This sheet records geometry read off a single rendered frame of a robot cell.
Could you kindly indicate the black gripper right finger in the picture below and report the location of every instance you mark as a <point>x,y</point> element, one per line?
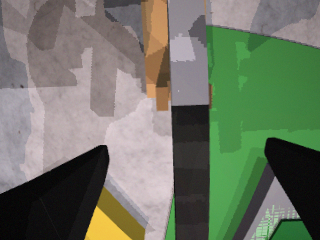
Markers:
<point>298,170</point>

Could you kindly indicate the green flat mat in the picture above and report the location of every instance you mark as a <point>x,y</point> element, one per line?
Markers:
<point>262,87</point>

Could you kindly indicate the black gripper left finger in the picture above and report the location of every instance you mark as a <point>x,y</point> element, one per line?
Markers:
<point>58,205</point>

